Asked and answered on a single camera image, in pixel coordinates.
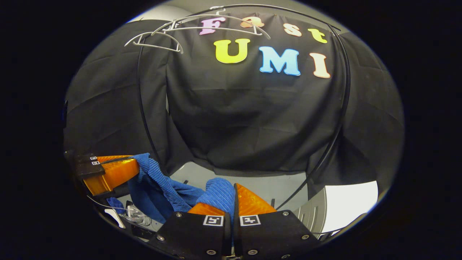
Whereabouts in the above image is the clear plastic item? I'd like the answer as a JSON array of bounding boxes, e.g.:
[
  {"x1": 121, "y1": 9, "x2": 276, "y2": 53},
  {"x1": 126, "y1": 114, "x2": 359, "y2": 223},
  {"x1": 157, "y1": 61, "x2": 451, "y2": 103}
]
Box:
[{"x1": 126, "y1": 204, "x2": 152, "y2": 226}]

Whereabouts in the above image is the white slatted basket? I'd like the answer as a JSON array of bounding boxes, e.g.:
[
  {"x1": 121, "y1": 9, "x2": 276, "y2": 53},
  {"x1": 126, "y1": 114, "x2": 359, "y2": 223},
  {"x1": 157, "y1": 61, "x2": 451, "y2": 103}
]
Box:
[{"x1": 293, "y1": 181, "x2": 379, "y2": 239}]

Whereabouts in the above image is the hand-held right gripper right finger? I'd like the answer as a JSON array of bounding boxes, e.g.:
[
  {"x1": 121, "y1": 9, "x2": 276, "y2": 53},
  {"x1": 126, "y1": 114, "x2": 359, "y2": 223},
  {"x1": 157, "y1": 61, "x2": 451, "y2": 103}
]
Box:
[{"x1": 233, "y1": 183, "x2": 321, "y2": 260}]

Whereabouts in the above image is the blue corduroy jacket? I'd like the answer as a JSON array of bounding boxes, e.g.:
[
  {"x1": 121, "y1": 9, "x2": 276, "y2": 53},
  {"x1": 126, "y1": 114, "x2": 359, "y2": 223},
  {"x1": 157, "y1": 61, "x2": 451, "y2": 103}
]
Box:
[{"x1": 106, "y1": 153, "x2": 237, "y2": 224}]

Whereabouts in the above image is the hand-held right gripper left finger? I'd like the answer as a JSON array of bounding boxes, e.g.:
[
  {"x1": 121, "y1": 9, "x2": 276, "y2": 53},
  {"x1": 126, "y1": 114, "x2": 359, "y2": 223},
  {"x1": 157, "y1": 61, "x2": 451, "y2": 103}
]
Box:
[{"x1": 147, "y1": 202, "x2": 232, "y2": 260}]

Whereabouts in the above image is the black backdrop cloth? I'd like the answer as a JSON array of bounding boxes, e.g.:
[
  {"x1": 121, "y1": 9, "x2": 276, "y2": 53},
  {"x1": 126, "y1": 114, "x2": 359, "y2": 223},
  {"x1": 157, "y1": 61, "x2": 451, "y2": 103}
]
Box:
[{"x1": 63, "y1": 9, "x2": 405, "y2": 197}]

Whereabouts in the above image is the white curved piece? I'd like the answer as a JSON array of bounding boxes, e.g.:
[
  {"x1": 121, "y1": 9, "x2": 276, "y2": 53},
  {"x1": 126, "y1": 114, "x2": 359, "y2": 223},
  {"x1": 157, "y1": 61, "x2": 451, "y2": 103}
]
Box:
[{"x1": 105, "y1": 208, "x2": 126, "y2": 229}]

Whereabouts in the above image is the black metal clothes rack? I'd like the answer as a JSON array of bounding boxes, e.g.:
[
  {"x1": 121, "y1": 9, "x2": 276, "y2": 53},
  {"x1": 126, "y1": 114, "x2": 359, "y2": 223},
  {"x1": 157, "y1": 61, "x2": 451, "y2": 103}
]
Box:
[{"x1": 136, "y1": 4, "x2": 351, "y2": 211}]

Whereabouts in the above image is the white clothes hanger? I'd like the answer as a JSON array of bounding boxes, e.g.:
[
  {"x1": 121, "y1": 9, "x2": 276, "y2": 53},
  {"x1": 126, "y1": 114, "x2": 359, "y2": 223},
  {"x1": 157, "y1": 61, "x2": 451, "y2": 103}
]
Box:
[
  {"x1": 151, "y1": 8, "x2": 271, "y2": 39},
  {"x1": 125, "y1": 32, "x2": 183, "y2": 54}
]

